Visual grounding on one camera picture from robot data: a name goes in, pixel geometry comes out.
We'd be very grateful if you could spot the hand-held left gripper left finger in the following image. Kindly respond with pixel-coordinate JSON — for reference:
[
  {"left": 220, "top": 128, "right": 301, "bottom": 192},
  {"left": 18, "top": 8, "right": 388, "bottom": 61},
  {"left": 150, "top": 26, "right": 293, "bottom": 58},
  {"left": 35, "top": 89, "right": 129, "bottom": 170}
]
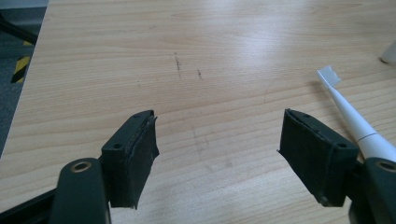
[{"left": 101, "top": 109, "right": 161, "bottom": 210}]

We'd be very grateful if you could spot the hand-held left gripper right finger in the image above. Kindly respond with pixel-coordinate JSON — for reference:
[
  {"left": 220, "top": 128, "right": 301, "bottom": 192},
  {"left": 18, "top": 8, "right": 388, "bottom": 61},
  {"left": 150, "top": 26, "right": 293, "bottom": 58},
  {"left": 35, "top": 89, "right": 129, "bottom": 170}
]
[{"left": 277, "top": 108, "right": 360, "bottom": 208}]

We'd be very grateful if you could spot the white electric toothbrush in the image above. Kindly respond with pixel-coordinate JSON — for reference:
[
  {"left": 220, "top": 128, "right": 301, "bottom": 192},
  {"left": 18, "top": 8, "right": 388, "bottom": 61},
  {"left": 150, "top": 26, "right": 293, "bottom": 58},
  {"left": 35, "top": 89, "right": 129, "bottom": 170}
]
[{"left": 316, "top": 64, "right": 396, "bottom": 163}]

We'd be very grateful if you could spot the yellow black hazard tape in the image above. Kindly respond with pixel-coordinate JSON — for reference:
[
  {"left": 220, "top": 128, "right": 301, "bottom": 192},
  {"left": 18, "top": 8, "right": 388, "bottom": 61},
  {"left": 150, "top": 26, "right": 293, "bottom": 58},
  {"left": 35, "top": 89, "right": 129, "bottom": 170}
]
[{"left": 10, "top": 40, "right": 35, "bottom": 84}]

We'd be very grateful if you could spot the white object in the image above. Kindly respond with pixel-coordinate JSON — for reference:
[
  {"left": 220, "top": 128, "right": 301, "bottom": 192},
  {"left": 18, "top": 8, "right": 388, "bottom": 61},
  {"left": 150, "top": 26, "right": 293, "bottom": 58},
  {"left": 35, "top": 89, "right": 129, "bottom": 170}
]
[{"left": 380, "top": 40, "right": 396, "bottom": 65}]

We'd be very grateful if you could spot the dark metal stand bar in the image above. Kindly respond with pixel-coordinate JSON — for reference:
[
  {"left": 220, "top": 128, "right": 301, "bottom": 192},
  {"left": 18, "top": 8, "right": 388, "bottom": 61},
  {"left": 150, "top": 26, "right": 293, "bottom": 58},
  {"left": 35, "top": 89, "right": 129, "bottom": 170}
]
[{"left": 0, "top": 13, "right": 39, "bottom": 45}]

